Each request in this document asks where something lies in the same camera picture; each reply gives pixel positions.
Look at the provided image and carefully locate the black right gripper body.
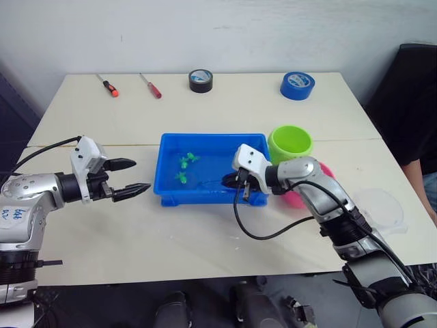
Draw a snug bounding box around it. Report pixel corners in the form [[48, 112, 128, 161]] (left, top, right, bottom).
[[234, 166, 268, 196]]

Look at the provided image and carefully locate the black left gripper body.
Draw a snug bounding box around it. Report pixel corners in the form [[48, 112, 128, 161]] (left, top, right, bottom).
[[87, 159, 115, 202]]

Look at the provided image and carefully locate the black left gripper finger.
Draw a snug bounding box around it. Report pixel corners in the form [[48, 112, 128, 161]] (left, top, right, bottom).
[[104, 157, 139, 174], [111, 182, 152, 203]]

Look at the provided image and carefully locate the small black fishing net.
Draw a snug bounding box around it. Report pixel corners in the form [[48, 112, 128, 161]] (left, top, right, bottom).
[[220, 172, 241, 189]]

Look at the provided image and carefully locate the blue plastic tub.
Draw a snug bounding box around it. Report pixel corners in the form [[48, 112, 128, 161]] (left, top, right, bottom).
[[152, 133, 273, 208]]

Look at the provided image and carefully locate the pink plastic bucket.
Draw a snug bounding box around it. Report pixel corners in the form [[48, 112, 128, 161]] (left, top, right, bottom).
[[281, 161, 337, 210]]

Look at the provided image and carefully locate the green plastic bucket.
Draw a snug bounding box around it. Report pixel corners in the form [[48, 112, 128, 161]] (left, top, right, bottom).
[[267, 124, 315, 166]]

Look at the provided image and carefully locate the clear plastic cup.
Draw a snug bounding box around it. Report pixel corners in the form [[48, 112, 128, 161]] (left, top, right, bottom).
[[353, 187, 410, 235]]

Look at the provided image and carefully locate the blue tape roll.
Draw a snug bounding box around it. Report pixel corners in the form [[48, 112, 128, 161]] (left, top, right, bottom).
[[279, 70, 316, 101]]

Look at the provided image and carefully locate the dark blue panel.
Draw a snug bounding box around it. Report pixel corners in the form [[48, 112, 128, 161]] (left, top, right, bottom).
[[0, 61, 42, 176]]

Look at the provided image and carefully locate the black tape roll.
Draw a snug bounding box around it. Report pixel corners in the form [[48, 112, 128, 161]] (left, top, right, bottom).
[[188, 68, 214, 94]]

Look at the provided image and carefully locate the person in black top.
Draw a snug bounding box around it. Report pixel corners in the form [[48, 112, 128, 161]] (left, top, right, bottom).
[[364, 42, 437, 213]]

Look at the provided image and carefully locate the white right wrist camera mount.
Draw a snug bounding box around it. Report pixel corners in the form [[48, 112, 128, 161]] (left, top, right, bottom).
[[231, 143, 273, 194]]

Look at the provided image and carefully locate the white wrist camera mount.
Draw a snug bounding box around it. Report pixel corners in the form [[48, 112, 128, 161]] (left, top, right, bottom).
[[231, 143, 273, 194], [70, 135, 109, 204]]

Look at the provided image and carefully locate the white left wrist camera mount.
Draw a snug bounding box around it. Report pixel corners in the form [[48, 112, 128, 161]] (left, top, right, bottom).
[[70, 135, 109, 204]]

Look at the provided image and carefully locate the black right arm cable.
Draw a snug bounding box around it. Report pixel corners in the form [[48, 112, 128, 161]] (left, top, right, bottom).
[[233, 169, 419, 286]]

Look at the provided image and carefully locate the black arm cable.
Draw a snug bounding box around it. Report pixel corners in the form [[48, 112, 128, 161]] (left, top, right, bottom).
[[0, 135, 83, 178], [233, 169, 419, 286]]

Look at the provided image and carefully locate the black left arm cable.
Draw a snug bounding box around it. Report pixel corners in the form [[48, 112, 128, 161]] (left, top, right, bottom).
[[0, 135, 83, 178]]

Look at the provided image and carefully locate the orange black handled screwdriver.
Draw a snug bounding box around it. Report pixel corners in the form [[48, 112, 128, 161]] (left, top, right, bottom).
[[96, 74, 119, 98]]

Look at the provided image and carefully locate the red handled screwdriver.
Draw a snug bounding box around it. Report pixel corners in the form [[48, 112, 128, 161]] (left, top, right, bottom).
[[139, 72, 163, 100]]

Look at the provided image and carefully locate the tangled black cable bundle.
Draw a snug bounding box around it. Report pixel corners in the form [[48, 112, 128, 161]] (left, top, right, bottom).
[[404, 262, 437, 299]]

